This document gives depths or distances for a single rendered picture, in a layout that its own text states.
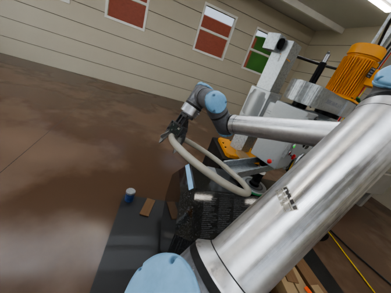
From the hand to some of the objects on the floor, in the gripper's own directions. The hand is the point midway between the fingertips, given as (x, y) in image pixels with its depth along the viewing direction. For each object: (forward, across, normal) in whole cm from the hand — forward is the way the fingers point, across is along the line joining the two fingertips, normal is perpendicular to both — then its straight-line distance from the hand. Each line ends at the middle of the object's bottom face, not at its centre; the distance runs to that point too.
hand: (167, 146), depth 95 cm
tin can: (+98, -32, +92) cm, 138 cm away
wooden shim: (+92, -9, +95) cm, 133 cm away
